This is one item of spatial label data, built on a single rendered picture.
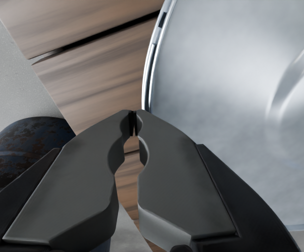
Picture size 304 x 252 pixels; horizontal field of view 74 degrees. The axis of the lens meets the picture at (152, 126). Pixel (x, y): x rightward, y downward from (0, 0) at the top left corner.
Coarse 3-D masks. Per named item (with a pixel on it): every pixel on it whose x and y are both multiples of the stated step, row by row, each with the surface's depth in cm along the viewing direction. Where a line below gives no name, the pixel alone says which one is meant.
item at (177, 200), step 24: (144, 120) 10; (144, 144) 9; (168, 144) 9; (192, 144) 9; (144, 168) 7; (168, 168) 7; (192, 168) 7; (144, 192) 7; (168, 192) 7; (192, 192) 7; (216, 192) 7; (144, 216) 6; (168, 216) 6; (192, 216) 6; (216, 216) 6; (168, 240) 6
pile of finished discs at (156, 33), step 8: (168, 0) 11; (168, 8) 11; (160, 16) 11; (160, 24) 12; (152, 32) 12; (152, 40) 12; (152, 48) 11; (152, 56) 12; (144, 72) 13; (144, 80) 13; (144, 88) 13; (144, 96) 13; (144, 104) 13
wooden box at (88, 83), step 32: (0, 0) 11; (32, 0) 11; (64, 0) 11; (96, 0) 12; (128, 0) 12; (160, 0) 12; (32, 32) 12; (64, 32) 12; (96, 32) 12; (128, 32) 12; (32, 64) 13; (64, 64) 13; (96, 64) 13; (128, 64) 14; (64, 96) 15; (96, 96) 15; (128, 96) 15; (128, 160) 18; (128, 192) 20
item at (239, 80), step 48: (192, 0) 10; (240, 0) 10; (288, 0) 10; (192, 48) 11; (240, 48) 11; (288, 48) 12; (192, 96) 13; (240, 96) 13; (288, 96) 13; (240, 144) 15; (288, 144) 15; (288, 192) 18
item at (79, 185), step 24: (120, 120) 10; (72, 144) 9; (96, 144) 9; (120, 144) 9; (72, 168) 7; (96, 168) 7; (48, 192) 7; (72, 192) 7; (96, 192) 7; (24, 216) 6; (48, 216) 6; (72, 216) 6; (96, 216) 6; (24, 240) 5; (48, 240) 5; (72, 240) 6; (96, 240) 6
